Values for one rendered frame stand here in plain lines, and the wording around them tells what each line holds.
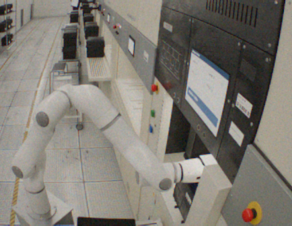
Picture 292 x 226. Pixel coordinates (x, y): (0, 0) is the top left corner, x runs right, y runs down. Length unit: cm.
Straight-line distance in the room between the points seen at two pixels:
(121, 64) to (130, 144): 199
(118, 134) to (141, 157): 11
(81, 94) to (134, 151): 26
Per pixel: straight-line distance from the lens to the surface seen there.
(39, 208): 146
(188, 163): 106
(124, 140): 91
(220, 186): 79
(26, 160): 118
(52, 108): 93
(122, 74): 290
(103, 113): 89
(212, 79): 88
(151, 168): 89
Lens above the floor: 191
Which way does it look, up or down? 28 degrees down
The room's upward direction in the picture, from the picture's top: 6 degrees clockwise
